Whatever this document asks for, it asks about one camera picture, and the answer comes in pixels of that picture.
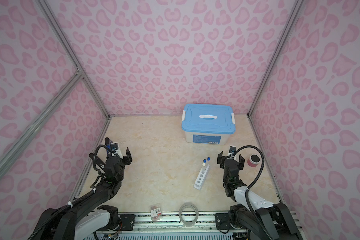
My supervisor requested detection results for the small clear slide box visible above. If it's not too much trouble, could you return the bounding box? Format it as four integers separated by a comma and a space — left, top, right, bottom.
150, 204, 162, 222

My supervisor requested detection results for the white plastic storage bin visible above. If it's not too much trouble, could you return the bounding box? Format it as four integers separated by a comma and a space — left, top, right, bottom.
185, 132, 231, 145

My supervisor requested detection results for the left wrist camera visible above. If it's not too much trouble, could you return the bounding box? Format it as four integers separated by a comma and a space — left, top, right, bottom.
109, 142, 124, 160

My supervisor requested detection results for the pink lint roller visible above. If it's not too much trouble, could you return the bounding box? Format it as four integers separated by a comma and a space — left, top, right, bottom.
248, 155, 261, 168

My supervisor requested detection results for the white test tube rack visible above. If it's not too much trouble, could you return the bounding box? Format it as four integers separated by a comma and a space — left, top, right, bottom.
194, 164, 210, 190

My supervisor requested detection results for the blue lighter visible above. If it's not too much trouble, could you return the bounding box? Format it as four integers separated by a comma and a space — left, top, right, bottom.
105, 138, 112, 152

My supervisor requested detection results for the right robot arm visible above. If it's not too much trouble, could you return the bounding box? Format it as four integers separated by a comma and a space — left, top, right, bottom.
217, 153, 303, 240

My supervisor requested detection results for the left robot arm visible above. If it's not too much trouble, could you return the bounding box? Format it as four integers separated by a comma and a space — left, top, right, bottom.
29, 143, 136, 240

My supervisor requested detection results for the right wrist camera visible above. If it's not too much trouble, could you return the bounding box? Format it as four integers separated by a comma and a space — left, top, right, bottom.
229, 146, 237, 156

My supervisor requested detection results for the clear tape roll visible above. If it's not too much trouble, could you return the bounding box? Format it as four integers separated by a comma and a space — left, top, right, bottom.
178, 202, 199, 228

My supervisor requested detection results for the blue bin lid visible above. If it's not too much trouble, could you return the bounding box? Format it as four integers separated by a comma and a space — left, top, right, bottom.
182, 104, 236, 135

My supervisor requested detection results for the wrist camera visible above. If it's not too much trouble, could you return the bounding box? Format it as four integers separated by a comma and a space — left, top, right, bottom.
229, 146, 237, 156
109, 142, 124, 160

